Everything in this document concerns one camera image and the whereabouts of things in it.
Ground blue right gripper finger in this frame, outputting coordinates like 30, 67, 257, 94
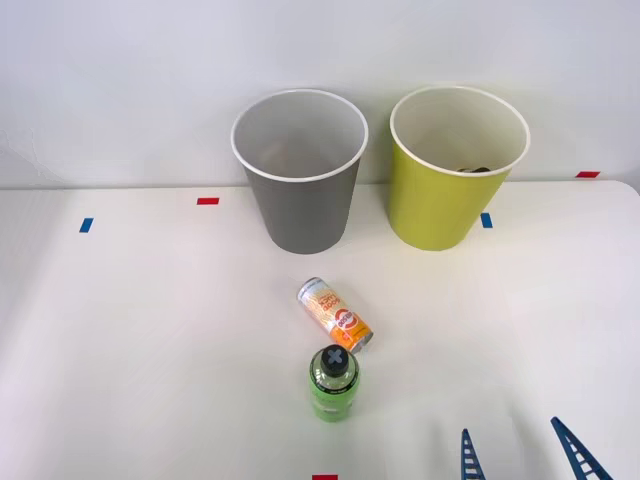
550, 416, 615, 480
460, 427, 489, 480

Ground green bottle with black cap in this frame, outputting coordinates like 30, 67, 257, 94
307, 344, 363, 424

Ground orange and white drink can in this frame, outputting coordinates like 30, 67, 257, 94
296, 277, 376, 356

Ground yellow-green plastic waste bin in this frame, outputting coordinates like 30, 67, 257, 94
388, 85, 532, 253

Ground grey plastic waste bin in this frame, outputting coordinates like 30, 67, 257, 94
229, 88, 370, 256

